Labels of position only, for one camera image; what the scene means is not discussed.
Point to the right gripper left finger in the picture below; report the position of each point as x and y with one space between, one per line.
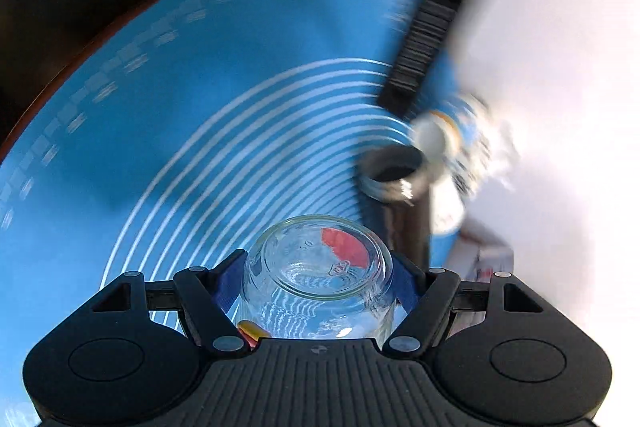
205 297

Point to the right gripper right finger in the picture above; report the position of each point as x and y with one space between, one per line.
427 297

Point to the clear glass jar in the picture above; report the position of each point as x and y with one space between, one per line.
319 277

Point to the white paper cup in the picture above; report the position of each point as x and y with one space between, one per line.
447 206

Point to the blue sailboat paper cup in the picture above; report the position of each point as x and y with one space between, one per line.
446 131

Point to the black thermos flask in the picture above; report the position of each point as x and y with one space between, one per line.
395 196

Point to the blue silicone baking mat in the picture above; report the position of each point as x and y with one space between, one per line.
197 126

